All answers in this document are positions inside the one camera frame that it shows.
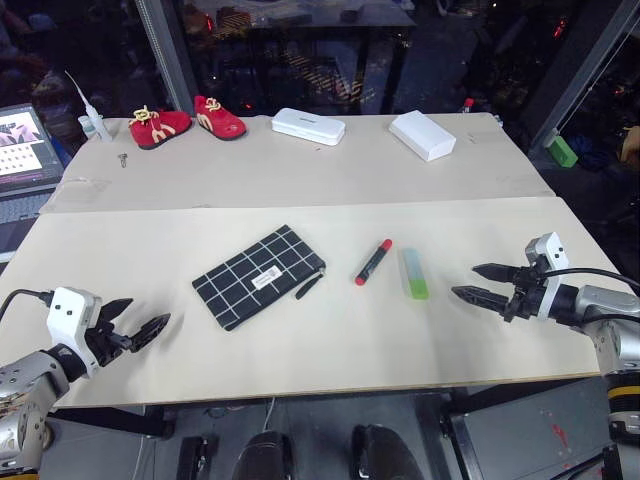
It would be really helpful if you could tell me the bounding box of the red and black marker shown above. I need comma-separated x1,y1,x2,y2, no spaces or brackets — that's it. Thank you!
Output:
354,238,394,287

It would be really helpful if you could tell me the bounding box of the white rectangular box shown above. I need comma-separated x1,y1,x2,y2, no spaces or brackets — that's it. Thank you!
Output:
388,110,458,163

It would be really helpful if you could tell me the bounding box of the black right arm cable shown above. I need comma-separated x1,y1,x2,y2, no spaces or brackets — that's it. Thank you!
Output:
542,268,640,292

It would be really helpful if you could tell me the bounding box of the aluminium frame post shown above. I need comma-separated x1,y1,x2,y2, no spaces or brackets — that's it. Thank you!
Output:
528,0,640,152
133,0,197,119

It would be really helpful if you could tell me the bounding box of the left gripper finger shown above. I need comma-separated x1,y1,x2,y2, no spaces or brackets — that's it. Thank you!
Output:
101,298,135,327
130,313,173,354

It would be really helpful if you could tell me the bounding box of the green block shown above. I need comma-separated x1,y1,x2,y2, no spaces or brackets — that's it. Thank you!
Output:
546,135,580,168

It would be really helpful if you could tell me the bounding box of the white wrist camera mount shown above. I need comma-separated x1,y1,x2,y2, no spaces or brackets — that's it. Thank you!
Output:
524,231,569,322
46,286,104,379

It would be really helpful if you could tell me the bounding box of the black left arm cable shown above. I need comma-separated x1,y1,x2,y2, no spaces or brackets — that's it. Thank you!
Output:
0,288,56,322

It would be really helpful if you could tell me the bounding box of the dark rounded shape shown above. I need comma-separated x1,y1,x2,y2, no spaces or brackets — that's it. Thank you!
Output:
350,423,424,480
233,428,295,480

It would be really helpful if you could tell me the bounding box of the red shoe with yellow laces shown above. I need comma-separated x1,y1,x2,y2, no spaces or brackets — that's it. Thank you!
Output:
128,104,194,151
193,94,248,141

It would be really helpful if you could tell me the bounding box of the white oblong hard case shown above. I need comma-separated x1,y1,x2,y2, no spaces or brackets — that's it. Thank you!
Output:
271,107,347,148

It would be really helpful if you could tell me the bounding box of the laptop computer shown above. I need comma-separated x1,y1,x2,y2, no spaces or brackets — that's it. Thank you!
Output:
0,102,65,264

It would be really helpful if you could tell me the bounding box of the black grid pencil pouch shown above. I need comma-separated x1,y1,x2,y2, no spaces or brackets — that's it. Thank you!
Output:
191,224,329,332

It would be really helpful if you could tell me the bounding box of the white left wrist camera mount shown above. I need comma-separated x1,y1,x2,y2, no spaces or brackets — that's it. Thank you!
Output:
46,286,104,379

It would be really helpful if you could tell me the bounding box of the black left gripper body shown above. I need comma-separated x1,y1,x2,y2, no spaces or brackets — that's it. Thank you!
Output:
85,305,134,369

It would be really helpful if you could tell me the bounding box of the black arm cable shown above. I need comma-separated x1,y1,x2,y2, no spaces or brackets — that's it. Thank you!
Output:
542,268,640,292
0,288,56,322

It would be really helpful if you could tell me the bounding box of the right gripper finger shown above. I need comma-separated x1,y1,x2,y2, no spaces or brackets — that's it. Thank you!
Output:
450,285,513,317
471,263,527,285

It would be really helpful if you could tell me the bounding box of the translucent green eraser box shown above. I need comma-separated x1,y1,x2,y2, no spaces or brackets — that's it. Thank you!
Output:
396,246,432,302

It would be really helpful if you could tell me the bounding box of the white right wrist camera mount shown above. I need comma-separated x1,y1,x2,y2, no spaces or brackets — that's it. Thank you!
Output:
524,231,569,322

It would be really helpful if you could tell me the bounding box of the grey metal base plate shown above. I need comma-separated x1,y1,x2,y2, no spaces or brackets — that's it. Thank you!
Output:
448,393,612,480

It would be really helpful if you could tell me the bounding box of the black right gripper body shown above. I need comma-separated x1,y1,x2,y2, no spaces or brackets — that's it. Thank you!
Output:
503,267,548,324

